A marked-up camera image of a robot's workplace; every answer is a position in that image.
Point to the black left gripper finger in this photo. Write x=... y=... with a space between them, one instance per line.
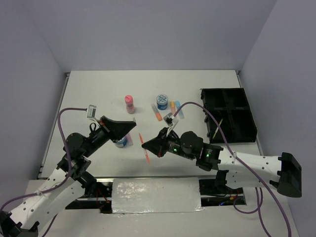
x=104 y=122
x=118 y=130

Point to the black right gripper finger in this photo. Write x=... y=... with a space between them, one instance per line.
x=155 y=142
x=159 y=152

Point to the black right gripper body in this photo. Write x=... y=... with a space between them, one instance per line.
x=172 y=143

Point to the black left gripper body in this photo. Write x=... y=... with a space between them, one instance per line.
x=99 y=137

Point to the orange pen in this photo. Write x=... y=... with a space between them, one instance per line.
x=145 y=151

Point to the yellow highlighter pen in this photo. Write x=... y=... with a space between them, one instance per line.
x=217 y=129

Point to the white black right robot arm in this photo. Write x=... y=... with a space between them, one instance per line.
x=234 y=169

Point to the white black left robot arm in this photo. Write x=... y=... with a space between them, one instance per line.
x=68 y=181

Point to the blue paint jar near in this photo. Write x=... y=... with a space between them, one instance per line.
x=121 y=143

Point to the blue paint jar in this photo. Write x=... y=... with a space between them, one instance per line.
x=162 y=101
x=121 y=143

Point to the purple highlighter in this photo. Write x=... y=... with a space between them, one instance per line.
x=129 y=139

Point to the orange-capped clear highlighter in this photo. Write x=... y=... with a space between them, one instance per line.
x=157 y=113

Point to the pink-capped marker tube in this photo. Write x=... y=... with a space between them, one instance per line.
x=129 y=104

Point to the pink highlighter orange cap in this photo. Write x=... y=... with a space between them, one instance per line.
x=173 y=108

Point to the blue highlighter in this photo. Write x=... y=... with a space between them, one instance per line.
x=179 y=110

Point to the blue paint jar far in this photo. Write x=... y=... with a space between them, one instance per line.
x=162 y=101

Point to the silver tape-covered panel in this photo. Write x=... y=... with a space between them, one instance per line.
x=156 y=195

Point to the black four-compartment organizer tray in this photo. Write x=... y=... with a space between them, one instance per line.
x=231 y=109

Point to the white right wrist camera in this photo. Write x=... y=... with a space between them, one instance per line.
x=171 y=120

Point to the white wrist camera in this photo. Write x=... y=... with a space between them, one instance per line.
x=171 y=120
x=91 y=112

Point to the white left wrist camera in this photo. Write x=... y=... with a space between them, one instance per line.
x=91 y=112

